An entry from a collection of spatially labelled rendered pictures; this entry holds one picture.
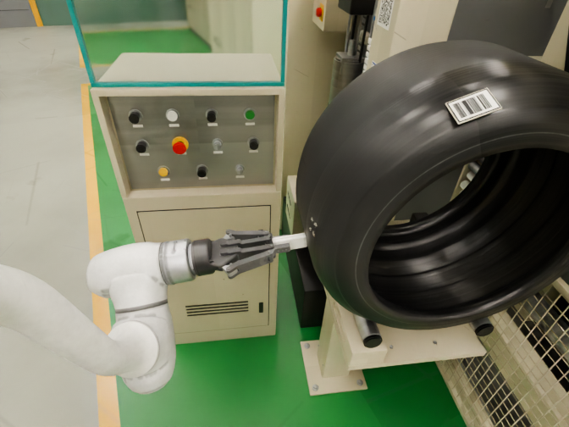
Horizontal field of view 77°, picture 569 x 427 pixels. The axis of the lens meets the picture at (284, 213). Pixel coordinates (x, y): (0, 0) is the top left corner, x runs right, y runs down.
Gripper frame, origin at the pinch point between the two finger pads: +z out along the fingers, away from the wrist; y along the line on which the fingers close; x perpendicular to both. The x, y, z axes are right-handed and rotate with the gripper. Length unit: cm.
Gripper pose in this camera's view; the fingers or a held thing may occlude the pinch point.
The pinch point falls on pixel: (290, 242)
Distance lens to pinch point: 75.5
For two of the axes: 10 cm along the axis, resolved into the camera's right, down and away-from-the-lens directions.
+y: -1.3, -6.1, 7.8
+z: 9.9, -1.6, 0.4
